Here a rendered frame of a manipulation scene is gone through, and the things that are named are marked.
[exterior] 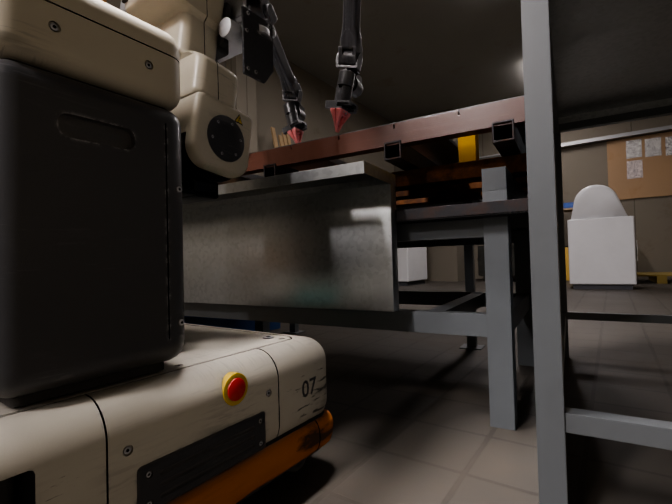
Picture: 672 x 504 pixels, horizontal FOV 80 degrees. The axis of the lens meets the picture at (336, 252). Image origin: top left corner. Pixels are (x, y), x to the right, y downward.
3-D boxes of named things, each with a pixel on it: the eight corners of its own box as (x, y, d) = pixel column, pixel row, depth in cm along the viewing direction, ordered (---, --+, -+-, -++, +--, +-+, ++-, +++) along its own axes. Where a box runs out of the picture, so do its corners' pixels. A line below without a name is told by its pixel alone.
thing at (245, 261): (123, 298, 177) (122, 219, 178) (399, 310, 111) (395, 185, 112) (115, 299, 174) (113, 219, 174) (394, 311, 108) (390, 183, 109)
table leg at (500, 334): (493, 418, 109) (485, 173, 111) (517, 422, 106) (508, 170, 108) (490, 426, 104) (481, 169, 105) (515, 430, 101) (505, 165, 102)
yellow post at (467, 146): (463, 180, 124) (461, 119, 125) (479, 178, 122) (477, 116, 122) (459, 178, 120) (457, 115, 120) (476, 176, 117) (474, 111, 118)
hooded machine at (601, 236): (637, 286, 515) (633, 186, 518) (640, 290, 466) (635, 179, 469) (570, 285, 558) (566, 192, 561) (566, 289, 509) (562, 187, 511)
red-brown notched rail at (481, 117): (136, 194, 179) (135, 181, 180) (538, 123, 98) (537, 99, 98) (127, 193, 176) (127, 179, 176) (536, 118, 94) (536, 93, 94)
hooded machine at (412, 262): (393, 282, 741) (391, 200, 744) (428, 283, 702) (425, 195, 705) (373, 285, 678) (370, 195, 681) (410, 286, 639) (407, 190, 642)
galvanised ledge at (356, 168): (122, 219, 178) (122, 213, 178) (395, 185, 112) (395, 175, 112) (74, 216, 161) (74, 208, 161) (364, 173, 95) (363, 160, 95)
